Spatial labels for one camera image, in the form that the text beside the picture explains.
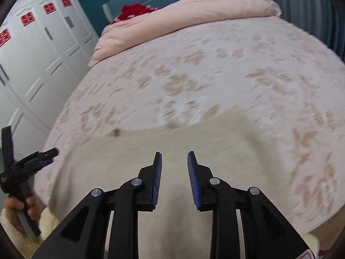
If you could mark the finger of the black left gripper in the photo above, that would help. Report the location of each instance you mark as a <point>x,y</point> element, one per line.
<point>43,159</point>

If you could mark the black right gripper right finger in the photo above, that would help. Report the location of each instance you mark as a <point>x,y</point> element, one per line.
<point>245,223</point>

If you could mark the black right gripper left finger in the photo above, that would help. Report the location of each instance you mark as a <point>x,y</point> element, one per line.
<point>105,224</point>

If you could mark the cream knitted sweater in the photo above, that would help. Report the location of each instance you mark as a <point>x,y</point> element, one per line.
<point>231,145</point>

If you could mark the person's left hand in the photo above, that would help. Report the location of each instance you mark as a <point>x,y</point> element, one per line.
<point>11,204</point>

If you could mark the white wardrobe with red stickers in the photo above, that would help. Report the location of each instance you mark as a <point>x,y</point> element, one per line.
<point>46,46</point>

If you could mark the pink butterfly patterned bedspread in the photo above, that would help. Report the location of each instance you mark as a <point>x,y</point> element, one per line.
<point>289,82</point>

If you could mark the red embroidered pillow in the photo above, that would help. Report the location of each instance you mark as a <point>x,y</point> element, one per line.
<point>133,10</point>

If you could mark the pink folded duvet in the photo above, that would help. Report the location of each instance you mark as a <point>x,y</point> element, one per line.
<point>120,36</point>

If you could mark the blue pleated curtain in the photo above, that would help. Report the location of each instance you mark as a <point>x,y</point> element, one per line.
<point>319,18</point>

